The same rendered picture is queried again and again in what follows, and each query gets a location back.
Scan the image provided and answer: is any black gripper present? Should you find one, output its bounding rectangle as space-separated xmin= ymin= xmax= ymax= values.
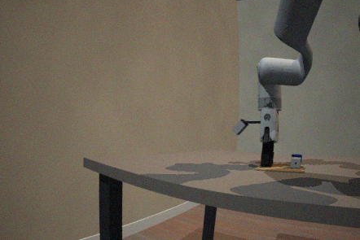
xmin=258 ymin=107 xmax=282 ymax=167

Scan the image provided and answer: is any white die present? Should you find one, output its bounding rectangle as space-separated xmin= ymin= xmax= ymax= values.
xmin=291 ymin=157 xmax=301 ymax=168

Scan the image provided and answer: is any tan mat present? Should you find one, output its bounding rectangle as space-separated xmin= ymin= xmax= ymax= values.
xmin=255 ymin=164 xmax=305 ymax=173

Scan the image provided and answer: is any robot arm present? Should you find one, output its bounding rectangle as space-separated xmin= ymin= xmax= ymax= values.
xmin=257 ymin=0 xmax=323 ymax=108

